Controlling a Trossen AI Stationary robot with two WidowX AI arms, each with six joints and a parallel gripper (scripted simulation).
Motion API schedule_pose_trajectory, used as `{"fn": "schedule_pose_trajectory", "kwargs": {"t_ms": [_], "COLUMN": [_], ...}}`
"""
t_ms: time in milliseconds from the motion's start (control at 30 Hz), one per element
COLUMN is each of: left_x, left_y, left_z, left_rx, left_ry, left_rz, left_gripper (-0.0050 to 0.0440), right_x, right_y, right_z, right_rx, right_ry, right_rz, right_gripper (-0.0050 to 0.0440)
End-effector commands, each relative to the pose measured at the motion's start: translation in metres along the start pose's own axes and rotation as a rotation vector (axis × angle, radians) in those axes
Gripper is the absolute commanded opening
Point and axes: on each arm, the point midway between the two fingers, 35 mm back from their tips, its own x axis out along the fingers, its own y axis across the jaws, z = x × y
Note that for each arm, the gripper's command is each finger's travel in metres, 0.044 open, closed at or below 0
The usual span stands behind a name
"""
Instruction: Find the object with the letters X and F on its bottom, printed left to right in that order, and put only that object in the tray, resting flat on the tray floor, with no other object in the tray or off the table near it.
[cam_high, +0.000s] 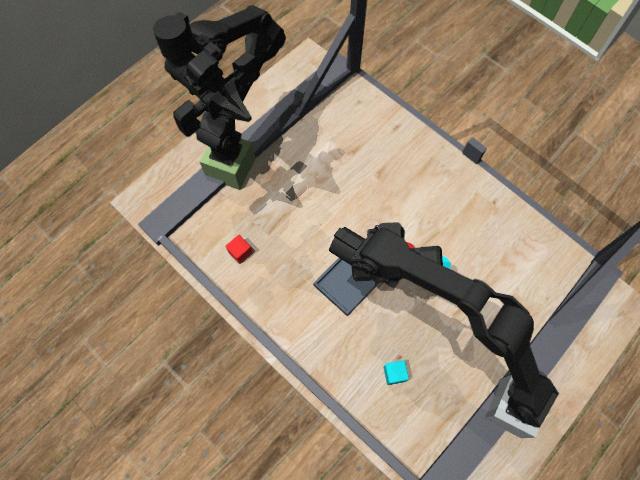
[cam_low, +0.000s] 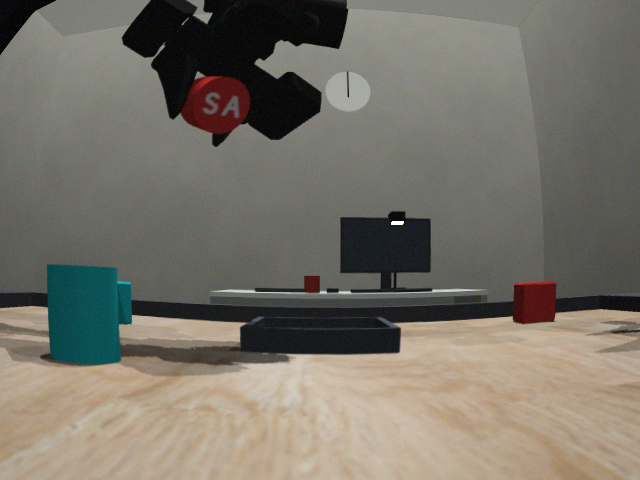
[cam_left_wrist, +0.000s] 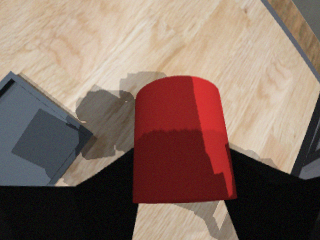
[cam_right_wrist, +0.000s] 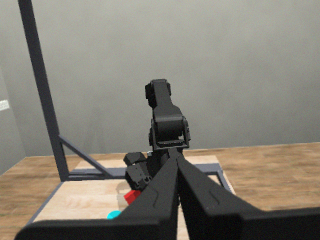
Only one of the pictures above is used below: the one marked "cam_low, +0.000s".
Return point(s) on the teal cube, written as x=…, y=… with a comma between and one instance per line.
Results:
x=124, y=303

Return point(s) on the dark red cylinder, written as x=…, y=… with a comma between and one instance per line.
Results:
x=216, y=104

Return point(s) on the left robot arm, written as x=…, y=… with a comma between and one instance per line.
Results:
x=268, y=21

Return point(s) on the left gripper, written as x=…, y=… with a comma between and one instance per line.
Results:
x=275, y=117

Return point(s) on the teal cylinder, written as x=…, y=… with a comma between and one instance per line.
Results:
x=83, y=316

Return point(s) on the red cube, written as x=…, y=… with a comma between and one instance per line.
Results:
x=534, y=302

